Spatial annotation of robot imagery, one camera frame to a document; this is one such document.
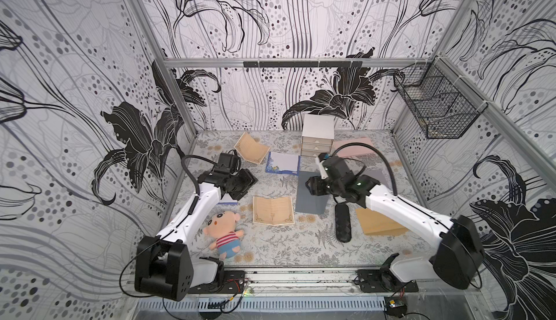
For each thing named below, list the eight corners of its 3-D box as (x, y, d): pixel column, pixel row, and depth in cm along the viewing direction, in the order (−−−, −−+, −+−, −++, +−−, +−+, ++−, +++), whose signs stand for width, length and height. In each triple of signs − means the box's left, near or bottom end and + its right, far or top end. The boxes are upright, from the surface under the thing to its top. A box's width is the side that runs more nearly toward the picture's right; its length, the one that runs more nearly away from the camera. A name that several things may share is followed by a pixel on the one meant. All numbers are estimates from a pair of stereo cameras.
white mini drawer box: (301, 159, 109) (303, 140, 98) (299, 128, 124) (300, 108, 113) (334, 159, 109) (339, 140, 98) (328, 127, 124) (332, 108, 113)
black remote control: (337, 241, 83) (338, 238, 81) (334, 206, 93) (336, 202, 90) (350, 242, 83) (352, 240, 80) (346, 207, 92) (348, 203, 90)
